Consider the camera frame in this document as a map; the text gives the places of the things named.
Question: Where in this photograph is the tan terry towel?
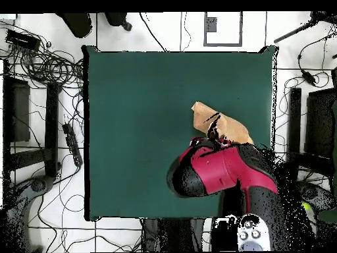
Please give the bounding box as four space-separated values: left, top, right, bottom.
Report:
191 101 255 146

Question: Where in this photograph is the black metal stand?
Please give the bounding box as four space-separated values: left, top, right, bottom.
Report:
2 59 63 180
285 86 337 183

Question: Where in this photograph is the dark green table cloth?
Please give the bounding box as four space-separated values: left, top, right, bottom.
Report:
82 45 279 221

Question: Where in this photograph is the black power adapter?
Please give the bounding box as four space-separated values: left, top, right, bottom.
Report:
301 69 317 86

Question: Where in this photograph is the dark grey stand base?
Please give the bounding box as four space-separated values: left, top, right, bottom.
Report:
5 175 56 252
297 181 336 213

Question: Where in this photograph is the black tripod pole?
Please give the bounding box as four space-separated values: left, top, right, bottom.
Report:
273 11 337 44

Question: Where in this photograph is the black power strip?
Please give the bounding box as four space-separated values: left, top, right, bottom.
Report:
62 123 84 167

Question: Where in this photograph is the black cable tangle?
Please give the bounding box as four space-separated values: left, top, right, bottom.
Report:
0 20 85 92
273 70 332 138

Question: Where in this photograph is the grey square floor frame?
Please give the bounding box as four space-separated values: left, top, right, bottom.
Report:
203 11 244 47

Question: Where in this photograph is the thin black floor cable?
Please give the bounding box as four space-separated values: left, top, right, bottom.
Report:
179 11 192 52

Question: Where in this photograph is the black network switch box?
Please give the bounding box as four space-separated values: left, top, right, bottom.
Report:
5 29 41 51

